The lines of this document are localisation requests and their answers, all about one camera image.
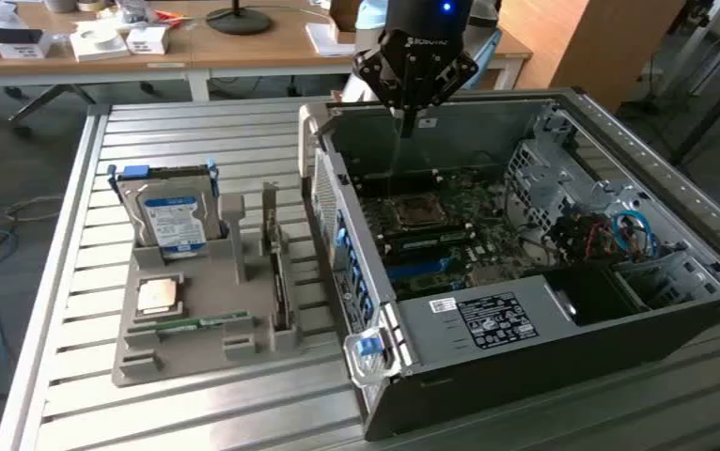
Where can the orange packet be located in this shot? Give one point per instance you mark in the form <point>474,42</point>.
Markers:
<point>168,19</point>

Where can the white box with tape roll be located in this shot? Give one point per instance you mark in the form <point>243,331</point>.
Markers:
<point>99,42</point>

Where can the grey metal disk bay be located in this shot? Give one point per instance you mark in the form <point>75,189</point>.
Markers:
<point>680,282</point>

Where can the hard disk in blue carrier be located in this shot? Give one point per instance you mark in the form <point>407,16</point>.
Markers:
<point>171,221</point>

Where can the green motherboard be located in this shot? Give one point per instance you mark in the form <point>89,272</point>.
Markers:
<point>491,244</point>

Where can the metal CPU socket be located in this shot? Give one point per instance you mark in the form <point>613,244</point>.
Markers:
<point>417,210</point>

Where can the grey plastic parts rack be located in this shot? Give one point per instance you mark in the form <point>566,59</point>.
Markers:
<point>210,291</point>

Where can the grey power supply with label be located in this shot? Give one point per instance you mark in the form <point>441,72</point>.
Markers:
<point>491,319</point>

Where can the brown cardboard box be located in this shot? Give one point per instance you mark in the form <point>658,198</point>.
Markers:
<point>342,14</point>

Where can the wooden desk white frame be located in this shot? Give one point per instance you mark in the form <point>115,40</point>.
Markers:
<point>259,47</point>
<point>52,66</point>

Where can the open black PC case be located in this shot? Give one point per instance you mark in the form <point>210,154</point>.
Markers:
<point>522,376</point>

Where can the small white labelled box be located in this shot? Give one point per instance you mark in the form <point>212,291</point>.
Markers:
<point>147,41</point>

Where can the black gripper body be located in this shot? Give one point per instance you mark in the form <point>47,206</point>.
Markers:
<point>422,42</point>

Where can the blue expansion slot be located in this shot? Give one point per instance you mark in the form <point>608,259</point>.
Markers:
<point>417,270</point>

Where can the white box with black lid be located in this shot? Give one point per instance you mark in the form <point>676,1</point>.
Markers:
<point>21,47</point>

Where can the white paper stack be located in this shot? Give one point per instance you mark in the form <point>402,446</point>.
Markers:
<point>325,40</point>

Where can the wooden cabinet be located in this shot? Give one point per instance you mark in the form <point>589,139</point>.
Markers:
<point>585,37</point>

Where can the silver CPU chip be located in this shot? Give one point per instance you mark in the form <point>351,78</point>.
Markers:
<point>158,296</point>

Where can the black round lamp base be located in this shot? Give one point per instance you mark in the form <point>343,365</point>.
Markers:
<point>238,21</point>

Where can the green RAM stick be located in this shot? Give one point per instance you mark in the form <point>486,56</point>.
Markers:
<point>191,323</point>
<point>429,240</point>

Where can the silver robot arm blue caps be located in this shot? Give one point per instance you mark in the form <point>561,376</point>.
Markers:
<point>369,16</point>

